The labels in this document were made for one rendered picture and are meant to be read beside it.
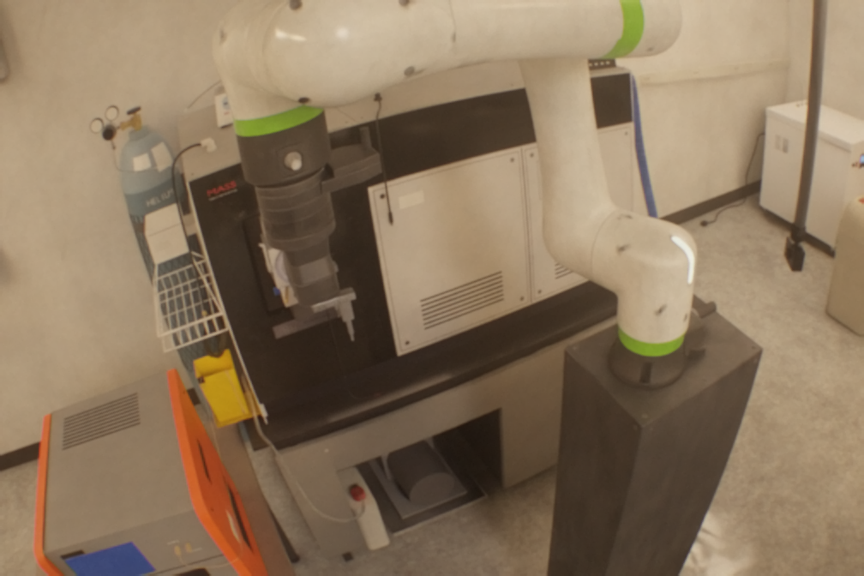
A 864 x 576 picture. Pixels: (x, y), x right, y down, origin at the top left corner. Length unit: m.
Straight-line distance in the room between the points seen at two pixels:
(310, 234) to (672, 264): 0.51
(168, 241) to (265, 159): 1.13
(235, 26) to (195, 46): 1.86
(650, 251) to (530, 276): 0.88
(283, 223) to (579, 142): 0.47
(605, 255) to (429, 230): 0.67
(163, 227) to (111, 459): 0.74
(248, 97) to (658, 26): 0.45
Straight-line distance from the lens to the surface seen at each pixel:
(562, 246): 1.00
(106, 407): 1.29
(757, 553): 2.26
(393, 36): 0.45
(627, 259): 0.91
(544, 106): 0.89
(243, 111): 0.58
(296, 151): 0.58
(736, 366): 1.10
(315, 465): 1.72
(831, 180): 3.87
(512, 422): 1.93
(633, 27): 0.68
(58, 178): 2.53
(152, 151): 2.12
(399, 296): 1.57
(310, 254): 0.64
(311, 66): 0.43
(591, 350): 1.09
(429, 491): 2.18
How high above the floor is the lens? 1.84
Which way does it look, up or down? 33 degrees down
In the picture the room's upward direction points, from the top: 8 degrees counter-clockwise
